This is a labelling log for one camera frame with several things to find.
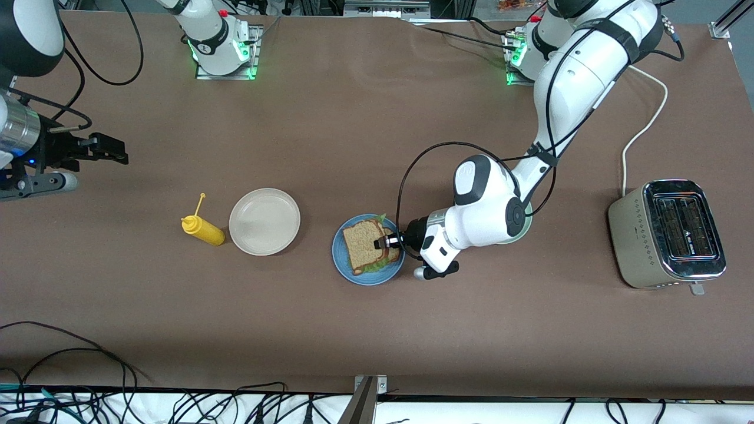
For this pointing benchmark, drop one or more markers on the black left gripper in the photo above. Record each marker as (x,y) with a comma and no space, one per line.
(414,231)

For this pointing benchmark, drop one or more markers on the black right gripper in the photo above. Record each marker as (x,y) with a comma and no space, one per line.
(58,149)

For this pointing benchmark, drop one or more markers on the brown bread slice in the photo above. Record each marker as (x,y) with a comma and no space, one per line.
(362,244)
(393,256)

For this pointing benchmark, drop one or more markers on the green lettuce leaf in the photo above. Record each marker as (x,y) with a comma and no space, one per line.
(377,266)

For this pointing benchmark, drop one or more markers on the yellow mustard squeeze bottle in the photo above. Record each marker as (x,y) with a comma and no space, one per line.
(206,231)

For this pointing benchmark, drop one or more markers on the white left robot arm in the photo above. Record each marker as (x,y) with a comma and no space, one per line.
(583,70)

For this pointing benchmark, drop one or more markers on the blue plate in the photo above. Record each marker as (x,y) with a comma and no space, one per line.
(368,280)

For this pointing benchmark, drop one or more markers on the beige plate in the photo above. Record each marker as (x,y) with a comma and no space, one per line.
(265,222)

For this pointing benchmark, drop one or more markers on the pale green plate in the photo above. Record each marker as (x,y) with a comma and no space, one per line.
(527,227)

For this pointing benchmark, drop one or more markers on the grey power strip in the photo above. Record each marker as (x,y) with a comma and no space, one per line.
(386,9)

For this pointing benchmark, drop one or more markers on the beige chrome toaster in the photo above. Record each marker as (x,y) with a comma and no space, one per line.
(636,241)

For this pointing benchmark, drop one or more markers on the orange food packet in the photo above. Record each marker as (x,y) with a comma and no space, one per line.
(518,5)

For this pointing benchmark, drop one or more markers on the aluminium profile post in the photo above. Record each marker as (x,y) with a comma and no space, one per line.
(359,406)

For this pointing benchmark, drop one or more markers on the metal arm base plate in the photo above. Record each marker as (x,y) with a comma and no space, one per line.
(254,59)
(518,65)

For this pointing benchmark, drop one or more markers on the aluminium corner bracket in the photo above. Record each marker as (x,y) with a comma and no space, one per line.
(720,30)

